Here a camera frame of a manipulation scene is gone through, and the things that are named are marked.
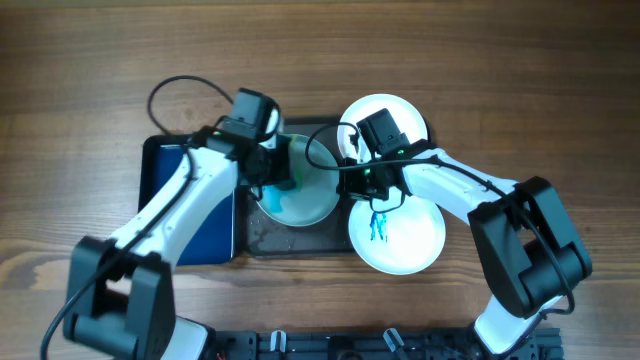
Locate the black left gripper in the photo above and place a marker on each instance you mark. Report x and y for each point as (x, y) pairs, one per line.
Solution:
(282, 176)

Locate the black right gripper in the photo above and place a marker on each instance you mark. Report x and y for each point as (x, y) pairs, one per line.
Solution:
(357, 185)

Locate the green yellow sponge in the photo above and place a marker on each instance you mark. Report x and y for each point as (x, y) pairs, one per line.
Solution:
(288, 162)

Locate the pale green plate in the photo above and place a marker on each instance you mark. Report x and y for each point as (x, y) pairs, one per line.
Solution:
(313, 197)

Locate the white plate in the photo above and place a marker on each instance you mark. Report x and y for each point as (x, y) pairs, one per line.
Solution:
(407, 118)
(399, 236)

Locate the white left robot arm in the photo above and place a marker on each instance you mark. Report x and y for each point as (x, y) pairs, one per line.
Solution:
(120, 295)

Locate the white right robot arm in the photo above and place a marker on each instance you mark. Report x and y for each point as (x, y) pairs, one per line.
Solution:
(531, 254)

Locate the dark brown serving tray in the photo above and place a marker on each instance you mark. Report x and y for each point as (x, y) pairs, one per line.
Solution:
(258, 235)

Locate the blue water tray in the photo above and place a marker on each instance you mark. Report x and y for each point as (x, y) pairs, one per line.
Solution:
(213, 243)

